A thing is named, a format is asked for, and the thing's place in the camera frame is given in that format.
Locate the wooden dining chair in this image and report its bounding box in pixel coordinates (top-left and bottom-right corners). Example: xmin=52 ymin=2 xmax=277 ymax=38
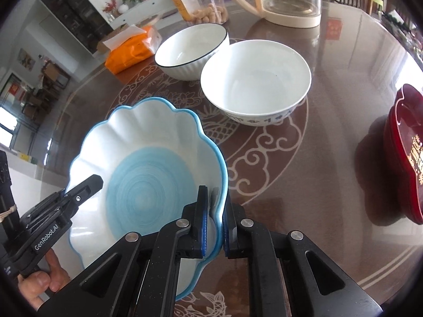
xmin=23 ymin=63 xmax=71 ymax=119

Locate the red flower-shaped plate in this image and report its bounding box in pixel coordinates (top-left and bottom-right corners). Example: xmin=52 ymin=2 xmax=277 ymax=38
xmin=385 ymin=119 xmax=423 ymax=222
xmin=383 ymin=122 xmax=423 ymax=224
xmin=388 ymin=84 xmax=423 ymax=220

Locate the framed wall picture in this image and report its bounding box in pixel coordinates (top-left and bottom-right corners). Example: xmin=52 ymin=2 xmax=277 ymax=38
xmin=17 ymin=48 xmax=36 ymax=71

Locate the glass electric kettle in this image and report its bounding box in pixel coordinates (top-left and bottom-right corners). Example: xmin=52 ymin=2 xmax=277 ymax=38
xmin=222 ymin=0 xmax=323 ymax=29

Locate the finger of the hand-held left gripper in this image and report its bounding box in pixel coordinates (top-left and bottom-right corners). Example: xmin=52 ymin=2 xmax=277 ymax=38
xmin=62 ymin=174 xmax=104 ymax=220

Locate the orange tissue pack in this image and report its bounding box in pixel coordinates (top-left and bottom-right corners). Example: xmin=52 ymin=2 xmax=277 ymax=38
xmin=101 ymin=25 xmax=162 ymax=75

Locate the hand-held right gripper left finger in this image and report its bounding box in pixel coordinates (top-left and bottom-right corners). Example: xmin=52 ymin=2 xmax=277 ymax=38
xmin=39 ymin=185 xmax=212 ymax=317

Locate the person's left hand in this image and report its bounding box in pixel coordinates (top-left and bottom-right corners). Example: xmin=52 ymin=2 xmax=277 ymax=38
xmin=17 ymin=248 xmax=71 ymax=311

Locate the blue scalloped ceramic bowl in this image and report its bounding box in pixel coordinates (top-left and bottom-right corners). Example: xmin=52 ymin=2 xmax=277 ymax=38
xmin=68 ymin=97 xmax=229 ymax=302

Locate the white TV cabinet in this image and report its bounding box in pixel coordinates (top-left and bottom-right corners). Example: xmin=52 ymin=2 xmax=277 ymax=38
xmin=109 ymin=0 xmax=172 ymax=30

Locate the white bowl black rim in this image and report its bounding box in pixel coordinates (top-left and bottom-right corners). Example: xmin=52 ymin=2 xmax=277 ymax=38
xmin=155 ymin=24 xmax=230 ymax=81

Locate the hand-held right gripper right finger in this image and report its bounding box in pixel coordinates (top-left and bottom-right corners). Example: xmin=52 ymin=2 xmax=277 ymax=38
xmin=222 ymin=201 xmax=385 ymax=317

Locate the white bowl blue pattern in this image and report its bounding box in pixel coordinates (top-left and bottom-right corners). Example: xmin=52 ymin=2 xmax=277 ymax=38
xmin=200 ymin=40 xmax=312 ymax=127

